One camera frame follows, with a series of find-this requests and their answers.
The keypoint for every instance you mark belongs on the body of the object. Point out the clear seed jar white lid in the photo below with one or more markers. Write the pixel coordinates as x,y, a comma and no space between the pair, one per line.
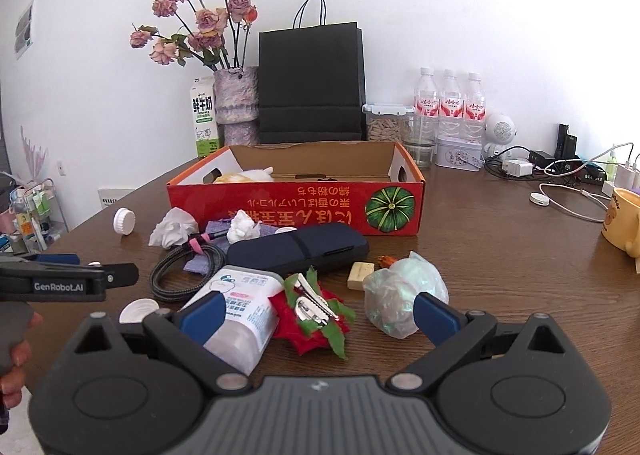
382,127

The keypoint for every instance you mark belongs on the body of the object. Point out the navy zip case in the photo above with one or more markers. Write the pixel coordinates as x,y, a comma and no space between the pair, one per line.
300,252

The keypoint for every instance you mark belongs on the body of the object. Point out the large white tissue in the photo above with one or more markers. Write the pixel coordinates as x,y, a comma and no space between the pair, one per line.
172,230

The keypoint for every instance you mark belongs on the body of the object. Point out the green plastic bag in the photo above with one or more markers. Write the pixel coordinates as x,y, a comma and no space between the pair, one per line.
395,295

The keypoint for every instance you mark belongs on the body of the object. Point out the white green milk carton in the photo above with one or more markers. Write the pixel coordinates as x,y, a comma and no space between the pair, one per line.
202,115

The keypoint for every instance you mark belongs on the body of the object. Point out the purple feather decoration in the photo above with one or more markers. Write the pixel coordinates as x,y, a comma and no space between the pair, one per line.
32,155

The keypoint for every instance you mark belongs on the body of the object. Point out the orange dried pod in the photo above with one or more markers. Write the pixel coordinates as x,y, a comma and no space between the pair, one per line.
387,262

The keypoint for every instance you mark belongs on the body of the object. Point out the white charger plug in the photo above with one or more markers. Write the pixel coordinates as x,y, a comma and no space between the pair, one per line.
517,167

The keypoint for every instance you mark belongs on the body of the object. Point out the black upright device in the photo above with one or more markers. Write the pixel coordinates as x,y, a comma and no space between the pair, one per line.
566,140

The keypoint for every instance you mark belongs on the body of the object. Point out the red cardboard box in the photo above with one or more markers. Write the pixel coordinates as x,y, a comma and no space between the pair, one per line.
310,210

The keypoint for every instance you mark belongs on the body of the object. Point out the white power strip with chargers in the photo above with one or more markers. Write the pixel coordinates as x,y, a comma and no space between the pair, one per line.
625,177

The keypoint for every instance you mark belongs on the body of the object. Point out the black power adapter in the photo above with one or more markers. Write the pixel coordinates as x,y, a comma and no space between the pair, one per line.
541,157

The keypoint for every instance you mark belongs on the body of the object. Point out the flat white lid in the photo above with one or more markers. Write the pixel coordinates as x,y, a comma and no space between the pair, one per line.
137,310

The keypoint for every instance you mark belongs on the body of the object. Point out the black paper bag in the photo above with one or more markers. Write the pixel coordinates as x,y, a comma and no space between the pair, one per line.
310,80

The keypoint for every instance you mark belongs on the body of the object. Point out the red felt flower hair clip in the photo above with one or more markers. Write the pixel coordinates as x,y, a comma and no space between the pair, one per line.
295,335

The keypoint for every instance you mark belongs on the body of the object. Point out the wall poster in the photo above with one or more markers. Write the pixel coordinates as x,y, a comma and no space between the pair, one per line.
24,27

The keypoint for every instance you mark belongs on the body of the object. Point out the white wall vent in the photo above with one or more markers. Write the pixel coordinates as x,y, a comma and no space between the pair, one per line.
115,197

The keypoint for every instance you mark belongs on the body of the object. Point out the purple woven cloth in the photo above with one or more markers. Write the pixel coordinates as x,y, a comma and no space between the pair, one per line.
197,265

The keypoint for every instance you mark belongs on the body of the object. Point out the person's left hand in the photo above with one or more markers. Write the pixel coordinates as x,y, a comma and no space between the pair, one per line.
12,385

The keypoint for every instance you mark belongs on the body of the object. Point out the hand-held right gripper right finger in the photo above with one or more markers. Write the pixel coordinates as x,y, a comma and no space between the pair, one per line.
436,311

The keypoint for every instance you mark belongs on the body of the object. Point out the purple textured vase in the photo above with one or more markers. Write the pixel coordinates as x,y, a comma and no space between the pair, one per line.
235,100

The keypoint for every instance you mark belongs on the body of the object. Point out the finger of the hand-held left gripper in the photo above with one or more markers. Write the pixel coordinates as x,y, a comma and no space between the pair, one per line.
57,259
122,273

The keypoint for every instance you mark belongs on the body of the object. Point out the yellow bear mug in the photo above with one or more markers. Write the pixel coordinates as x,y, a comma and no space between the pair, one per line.
622,220

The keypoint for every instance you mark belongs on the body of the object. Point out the white robot-shaped speaker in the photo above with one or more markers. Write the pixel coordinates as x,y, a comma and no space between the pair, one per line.
500,127

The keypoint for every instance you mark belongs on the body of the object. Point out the dried pink rose bouquet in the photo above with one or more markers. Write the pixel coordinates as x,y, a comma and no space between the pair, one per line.
210,20

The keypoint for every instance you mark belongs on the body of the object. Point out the white wet wipes pack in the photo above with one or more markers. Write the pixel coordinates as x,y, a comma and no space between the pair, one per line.
240,295

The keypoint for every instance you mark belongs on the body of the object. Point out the beige soap bar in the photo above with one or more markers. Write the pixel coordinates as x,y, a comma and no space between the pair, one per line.
360,276

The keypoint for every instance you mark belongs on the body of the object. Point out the white printed tin box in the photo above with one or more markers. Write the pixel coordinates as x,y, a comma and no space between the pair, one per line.
457,155

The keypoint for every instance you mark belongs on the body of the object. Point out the small green spray bottle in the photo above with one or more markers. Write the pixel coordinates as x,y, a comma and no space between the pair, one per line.
613,165

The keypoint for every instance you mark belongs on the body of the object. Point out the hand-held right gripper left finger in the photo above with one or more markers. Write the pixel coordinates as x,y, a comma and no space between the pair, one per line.
202,311

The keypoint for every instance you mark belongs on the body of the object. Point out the empty glass jar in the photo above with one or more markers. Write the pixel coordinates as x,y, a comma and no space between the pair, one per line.
417,150

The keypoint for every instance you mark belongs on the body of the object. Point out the small white tissue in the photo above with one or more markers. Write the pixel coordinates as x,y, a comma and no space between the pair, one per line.
242,229

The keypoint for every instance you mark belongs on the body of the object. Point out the white ribbed bottle cap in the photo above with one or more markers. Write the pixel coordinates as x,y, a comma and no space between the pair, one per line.
124,221

